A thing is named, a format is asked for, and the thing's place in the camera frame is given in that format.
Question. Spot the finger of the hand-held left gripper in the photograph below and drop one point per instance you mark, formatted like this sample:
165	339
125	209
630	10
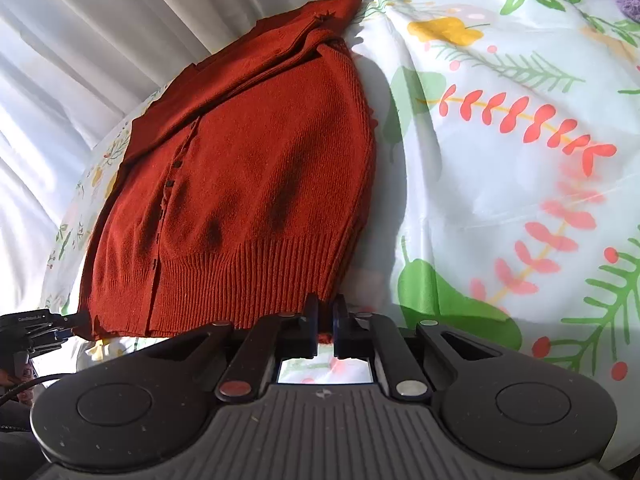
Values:
75	319

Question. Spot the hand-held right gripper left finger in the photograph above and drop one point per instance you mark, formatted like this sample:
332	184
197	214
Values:
312	327

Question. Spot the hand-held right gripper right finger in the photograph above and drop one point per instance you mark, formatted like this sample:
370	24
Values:
342	329

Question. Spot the red knitted sweater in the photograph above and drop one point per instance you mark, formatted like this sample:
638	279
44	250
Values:
260	170

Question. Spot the person's left hand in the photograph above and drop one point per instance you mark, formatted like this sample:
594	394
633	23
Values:
22	372

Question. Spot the floral printed bedsheet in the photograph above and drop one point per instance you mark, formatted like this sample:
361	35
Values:
500	185

